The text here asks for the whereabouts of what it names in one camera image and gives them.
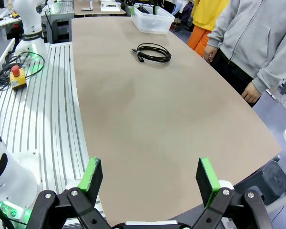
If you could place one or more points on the person's left hand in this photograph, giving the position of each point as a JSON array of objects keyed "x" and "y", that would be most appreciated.
[{"x": 251, "y": 94}]

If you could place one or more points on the clear plastic storage bin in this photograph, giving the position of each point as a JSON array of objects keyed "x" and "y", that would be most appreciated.
[{"x": 155, "y": 26}]

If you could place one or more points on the mannequin in yellow hoodie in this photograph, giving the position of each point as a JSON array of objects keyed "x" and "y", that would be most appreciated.
[{"x": 200, "y": 38}]

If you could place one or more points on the person's right forearm grey sleeve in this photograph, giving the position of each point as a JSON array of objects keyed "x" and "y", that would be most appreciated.
[{"x": 217, "y": 33}]

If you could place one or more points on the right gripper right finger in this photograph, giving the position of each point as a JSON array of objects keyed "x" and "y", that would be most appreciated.
[{"x": 214, "y": 195}]

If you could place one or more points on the yellow emergency stop box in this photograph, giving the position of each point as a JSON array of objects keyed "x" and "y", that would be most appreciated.
[{"x": 17, "y": 81}]

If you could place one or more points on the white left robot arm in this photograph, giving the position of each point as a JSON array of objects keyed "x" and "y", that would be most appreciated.
[{"x": 31, "y": 23}]

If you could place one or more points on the person's right hand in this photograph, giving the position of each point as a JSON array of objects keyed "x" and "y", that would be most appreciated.
[{"x": 210, "y": 53}]

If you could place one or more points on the black table base foot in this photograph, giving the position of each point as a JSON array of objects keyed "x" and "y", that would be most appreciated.
[{"x": 274, "y": 179}]

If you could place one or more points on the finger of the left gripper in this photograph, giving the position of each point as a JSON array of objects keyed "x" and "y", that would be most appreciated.
[
  {"x": 155, "y": 9},
  {"x": 132, "y": 10}
]

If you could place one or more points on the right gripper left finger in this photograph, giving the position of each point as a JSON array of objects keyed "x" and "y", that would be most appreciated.
[{"x": 85, "y": 195}]

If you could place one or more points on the slotted aluminium base plate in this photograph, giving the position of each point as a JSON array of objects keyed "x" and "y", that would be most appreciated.
[{"x": 50, "y": 107}]

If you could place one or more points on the person in grey hoodie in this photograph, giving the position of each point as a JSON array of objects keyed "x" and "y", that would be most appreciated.
[{"x": 252, "y": 28}]

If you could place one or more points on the person's left forearm grey sleeve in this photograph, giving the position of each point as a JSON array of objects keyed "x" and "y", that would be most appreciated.
[{"x": 274, "y": 71}]

